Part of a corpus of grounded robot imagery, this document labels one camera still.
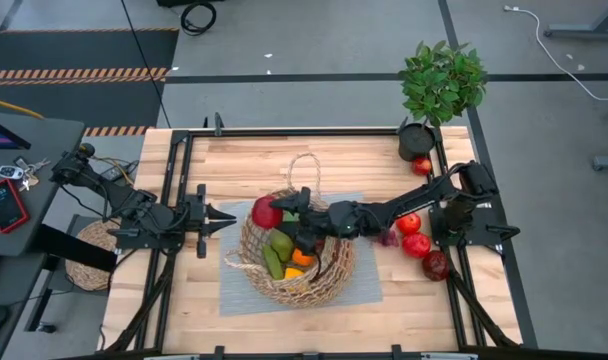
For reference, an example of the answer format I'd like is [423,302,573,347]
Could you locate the grey side desk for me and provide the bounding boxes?
[0,112,85,257]

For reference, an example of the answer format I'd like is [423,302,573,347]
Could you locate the round woven floor mat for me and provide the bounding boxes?
[65,218,123,292]

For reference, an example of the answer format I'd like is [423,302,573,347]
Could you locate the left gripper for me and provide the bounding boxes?
[179,183,238,259]

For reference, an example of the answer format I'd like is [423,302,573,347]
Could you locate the grey woven placemat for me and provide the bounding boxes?
[217,192,384,317]

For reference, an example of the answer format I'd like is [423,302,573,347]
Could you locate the purple grape bunch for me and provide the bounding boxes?
[375,229,400,249]

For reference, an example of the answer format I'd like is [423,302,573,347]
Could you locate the key bunch with fob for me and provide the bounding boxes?
[0,157,51,193]

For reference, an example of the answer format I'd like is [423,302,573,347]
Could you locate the woven wicker basket with handles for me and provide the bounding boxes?
[223,152,358,309]

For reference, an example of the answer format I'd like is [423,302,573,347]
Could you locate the coiled black cable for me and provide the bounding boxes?
[180,1,218,37]

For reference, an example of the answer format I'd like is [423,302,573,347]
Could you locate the green cucumber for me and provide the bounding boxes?
[261,243,285,281]

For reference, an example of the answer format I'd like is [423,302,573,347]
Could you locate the orange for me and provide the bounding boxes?
[291,248,315,268]

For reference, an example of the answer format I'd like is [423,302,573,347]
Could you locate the red smartphone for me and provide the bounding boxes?
[0,178,31,235]

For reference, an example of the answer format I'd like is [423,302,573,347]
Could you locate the white power cable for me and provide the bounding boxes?
[503,4,608,103]

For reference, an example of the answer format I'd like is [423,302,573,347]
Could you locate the black mat with hazard stripes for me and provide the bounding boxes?
[0,28,180,137]

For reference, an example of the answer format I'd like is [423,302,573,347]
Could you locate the large red apple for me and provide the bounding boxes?
[251,194,284,230]

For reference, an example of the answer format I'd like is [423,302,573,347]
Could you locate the dark red pomegranate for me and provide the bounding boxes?
[422,249,451,282]

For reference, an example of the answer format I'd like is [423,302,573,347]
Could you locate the green plant in black pot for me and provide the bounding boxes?
[396,39,489,163]

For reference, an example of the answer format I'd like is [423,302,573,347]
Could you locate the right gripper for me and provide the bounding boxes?
[269,187,375,257]

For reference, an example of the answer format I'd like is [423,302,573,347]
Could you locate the black aluminium table frame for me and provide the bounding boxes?
[97,112,523,360]

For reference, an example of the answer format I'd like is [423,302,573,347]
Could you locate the yellow cable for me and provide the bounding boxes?
[0,94,45,120]

